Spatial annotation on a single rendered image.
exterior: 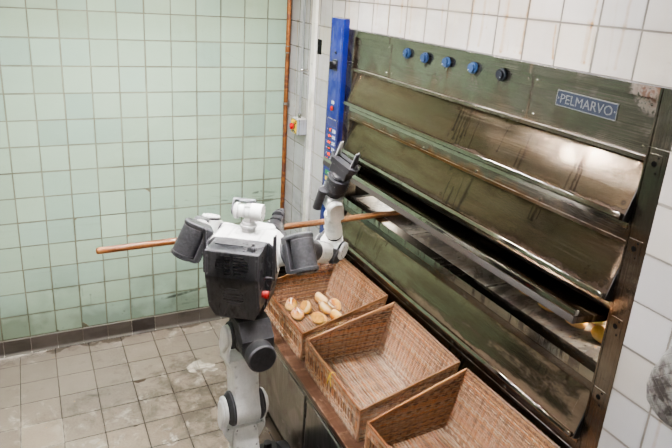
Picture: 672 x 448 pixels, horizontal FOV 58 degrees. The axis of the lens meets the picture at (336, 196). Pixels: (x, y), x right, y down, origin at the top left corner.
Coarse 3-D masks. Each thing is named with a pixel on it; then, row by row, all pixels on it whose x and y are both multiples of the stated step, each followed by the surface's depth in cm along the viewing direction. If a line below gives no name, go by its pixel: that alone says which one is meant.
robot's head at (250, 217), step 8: (240, 208) 229; (248, 208) 229; (256, 208) 228; (264, 208) 231; (240, 216) 230; (248, 216) 229; (256, 216) 228; (264, 216) 233; (240, 224) 232; (248, 224) 230; (256, 224) 233
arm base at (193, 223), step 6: (186, 222) 232; (192, 222) 231; (198, 222) 235; (198, 228) 231; (210, 228) 234; (210, 234) 233; (174, 252) 231; (198, 252) 232; (180, 258) 232; (186, 258) 232; (192, 258) 234; (198, 258) 233
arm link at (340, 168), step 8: (336, 160) 226; (344, 160) 228; (336, 168) 227; (344, 168) 224; (328, 176) 230; (336, 176) 228; (344, 176) 226; (352, 176) 229; (328, 184) 230; (336, 184) 228; (344, 184) 229
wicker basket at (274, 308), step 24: (336, 264) 354; (288, 288) 345; (312, 288) 353; (336, 288) 349; (360, 288) 328; (288, 312) 338; (312, 312) 340; (360, 312) 304; (288, 336) 308; (312, 336) 295
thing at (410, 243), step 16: (352, 208) 340; (368, 208) 332; (384, 224) 311; (400, 240) 297; (416, 240) 294; (432, 256) 277; (448, 272) 264; (464, 272) 263; (464, 288) 255; (480, 288) 249; (496, 304) 238; (512, 320) 230; (528, 320) 227; (528, 336) 223; (544, 336) 217; (560, 352) 210; (576, 352) 208; (576, 368) 204; (592, 368) 200
